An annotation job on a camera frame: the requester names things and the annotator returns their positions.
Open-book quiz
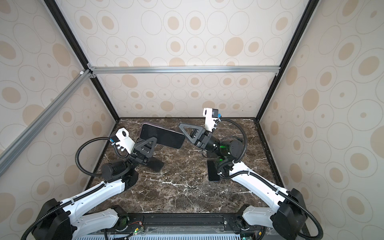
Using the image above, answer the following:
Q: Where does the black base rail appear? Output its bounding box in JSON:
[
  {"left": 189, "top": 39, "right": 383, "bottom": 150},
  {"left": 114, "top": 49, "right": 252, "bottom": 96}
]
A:
[{"left": 101, "top": 213, "right": 267, "bottom": 240}]

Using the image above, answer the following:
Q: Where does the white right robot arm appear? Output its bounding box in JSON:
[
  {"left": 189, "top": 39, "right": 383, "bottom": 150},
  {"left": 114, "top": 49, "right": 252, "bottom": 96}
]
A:
[{"left": 179, "top": 120, "right": 308, "bottom": 240}]

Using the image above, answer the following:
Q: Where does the silver aluminium rail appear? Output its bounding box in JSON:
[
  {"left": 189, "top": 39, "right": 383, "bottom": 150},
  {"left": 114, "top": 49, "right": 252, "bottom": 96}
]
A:
[
  {"left": 1, "top": 70, "right": 91, "bottom": 175},
  {"left": 91, "top": 66, "right": 280, "bottom": 74}
]

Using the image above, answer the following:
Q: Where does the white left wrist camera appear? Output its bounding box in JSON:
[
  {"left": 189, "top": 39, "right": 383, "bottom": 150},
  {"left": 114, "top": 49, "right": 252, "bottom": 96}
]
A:
[{"left": 110, "top": 128, "right": 135, "bottom": 154}]

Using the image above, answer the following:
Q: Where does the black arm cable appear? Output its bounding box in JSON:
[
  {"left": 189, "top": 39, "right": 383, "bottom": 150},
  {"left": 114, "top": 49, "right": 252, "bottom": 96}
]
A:
[
  {"left": 20, "top": 137, "right": 130, "bottom": 240},
  {"left": 218, "top": 117, "right": 324, "bottom": 240}
]

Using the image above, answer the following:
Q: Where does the black phone case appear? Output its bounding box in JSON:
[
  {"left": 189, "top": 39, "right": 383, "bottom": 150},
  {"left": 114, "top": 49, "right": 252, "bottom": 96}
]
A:
[
  {"left": 206, "top": 151, "right": 219, "bottom": 159},
  {"left": 147, "top": 157, "right": 164, "bottom": 173}
]

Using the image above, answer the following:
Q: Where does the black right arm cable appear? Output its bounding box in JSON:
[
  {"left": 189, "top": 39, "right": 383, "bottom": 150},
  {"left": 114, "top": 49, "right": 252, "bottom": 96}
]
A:
[{"left": 218, "top": 117, "right": 324, "bottom": 240}]

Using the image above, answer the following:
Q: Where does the black smartphone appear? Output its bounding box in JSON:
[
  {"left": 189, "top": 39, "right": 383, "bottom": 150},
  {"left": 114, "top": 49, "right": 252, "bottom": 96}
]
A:
[
  {"left": 207, "top": 160, "right": 221, "bottom": 182},
  {"left": 140, "top": 123, "right": 186, "bottom": 149}
]

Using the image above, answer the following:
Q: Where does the black corner frame post left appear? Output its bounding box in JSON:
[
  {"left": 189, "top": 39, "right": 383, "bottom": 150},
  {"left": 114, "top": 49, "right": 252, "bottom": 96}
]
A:
[{"left": 44, "top": 0, "right": 120, "bottom": 123}]

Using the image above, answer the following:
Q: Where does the black corner frame post right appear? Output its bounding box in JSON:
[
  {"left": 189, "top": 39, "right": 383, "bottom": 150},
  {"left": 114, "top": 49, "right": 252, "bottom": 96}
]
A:
[{"left": 255, "top": 0, "right": 320, "bottom": 123}]

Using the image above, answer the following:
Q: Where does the black corner frame post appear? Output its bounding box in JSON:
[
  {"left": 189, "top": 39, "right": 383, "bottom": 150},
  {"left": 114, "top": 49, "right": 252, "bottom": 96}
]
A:
[
  {"left": 44, "top": 0, "right": 120, "bottom": 123},
  {"left": 255, "top": 0, "right": 320, "bottom": 123}
]

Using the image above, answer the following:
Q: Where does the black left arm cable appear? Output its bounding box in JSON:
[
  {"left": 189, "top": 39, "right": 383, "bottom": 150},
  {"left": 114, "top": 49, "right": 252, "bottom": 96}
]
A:
[{"left": 20, "top": 137, "right": 130, "bottom": 240}]

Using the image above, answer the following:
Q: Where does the silver aluminium rail left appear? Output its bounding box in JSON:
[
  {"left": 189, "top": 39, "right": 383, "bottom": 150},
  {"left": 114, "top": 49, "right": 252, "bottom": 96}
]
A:
[{"left": 1, "top": 70, "right": 91, "bottom": 175}]

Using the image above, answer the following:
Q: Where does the silver aluminium rail back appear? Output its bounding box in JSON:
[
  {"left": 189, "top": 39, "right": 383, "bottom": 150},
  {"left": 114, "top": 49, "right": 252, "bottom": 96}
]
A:
[{"left": 91, "top": 66, "right": 280, "bottom": 74}]

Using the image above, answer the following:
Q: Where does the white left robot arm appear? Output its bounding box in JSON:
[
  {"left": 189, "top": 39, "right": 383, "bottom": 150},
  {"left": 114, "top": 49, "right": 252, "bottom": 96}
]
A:
[{"left": 22, "top": 137, "right": 157, "bottom": 240}]

